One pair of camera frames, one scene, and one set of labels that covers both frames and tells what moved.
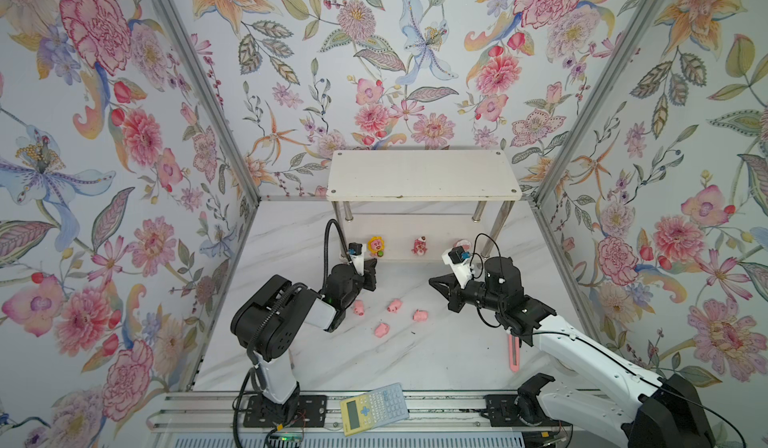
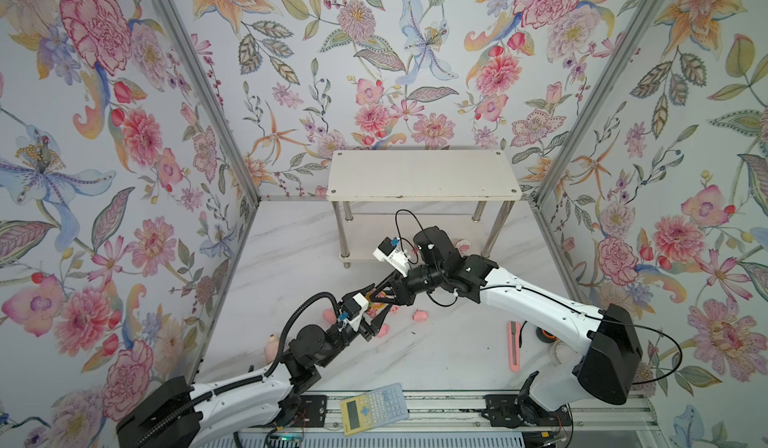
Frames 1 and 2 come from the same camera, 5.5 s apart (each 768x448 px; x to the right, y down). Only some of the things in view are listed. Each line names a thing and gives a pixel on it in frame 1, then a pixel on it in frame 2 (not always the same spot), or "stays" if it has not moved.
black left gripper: [369, 274] -> [373, 328]
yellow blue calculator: [380, 407] stays
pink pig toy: [420, 315] stays
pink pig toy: [382, 330] stays
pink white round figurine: [465, 244] stays
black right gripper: [450, 289] -> [397, 282]
